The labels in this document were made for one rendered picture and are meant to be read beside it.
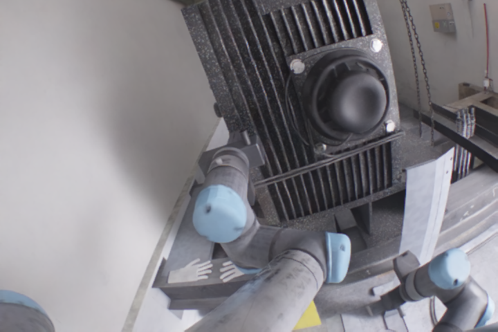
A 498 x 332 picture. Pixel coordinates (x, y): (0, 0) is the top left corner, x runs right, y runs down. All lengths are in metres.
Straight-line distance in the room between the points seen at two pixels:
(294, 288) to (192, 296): 1.13
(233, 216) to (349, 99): 0.38
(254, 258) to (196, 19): 0.53
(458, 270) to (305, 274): 0.30
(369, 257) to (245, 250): 0.84
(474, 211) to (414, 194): 0.80
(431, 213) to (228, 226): 0.67
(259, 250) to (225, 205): 0.10
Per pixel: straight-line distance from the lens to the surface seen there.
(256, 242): 0.37
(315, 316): 1.39
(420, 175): 0.69
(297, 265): 0.28
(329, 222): 0.86
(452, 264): 0.47
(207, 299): 1.34
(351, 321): 1.51
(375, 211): 1.09
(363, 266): 1.20
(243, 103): 0.60
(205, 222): 0.32
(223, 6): 0.62
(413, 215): 0.79
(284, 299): 0.24
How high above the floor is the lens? 1.44
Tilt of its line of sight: 22 degrees down
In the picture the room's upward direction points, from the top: 21 degrees counter-clockwise
